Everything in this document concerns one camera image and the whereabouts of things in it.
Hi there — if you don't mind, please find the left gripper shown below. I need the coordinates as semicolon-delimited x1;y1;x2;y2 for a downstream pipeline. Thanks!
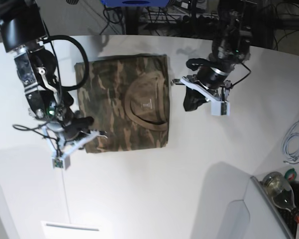
186;58;236;91

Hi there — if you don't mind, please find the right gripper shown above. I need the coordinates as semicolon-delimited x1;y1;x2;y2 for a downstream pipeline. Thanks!
47;112;94;144

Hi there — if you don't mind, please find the camouflage t-shirt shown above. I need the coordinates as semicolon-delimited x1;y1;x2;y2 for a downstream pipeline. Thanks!
77;54;170;153

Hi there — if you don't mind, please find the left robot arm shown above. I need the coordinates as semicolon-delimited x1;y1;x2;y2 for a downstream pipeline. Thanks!
186;0;253;91

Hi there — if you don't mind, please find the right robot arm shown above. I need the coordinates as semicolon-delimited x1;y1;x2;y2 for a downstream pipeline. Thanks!
0;0;94;144

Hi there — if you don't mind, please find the blue box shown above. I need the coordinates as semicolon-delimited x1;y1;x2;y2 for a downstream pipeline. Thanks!
101;0;169;7

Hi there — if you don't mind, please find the green tape roll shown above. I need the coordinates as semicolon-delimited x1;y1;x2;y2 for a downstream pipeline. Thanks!
285;168;297;182

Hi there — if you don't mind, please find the clear glass bottle red cap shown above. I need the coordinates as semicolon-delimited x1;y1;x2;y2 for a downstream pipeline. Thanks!
262;172;299;224

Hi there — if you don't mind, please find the white coiled cable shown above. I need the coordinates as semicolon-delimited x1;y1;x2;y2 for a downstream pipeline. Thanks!
282;117;299;164

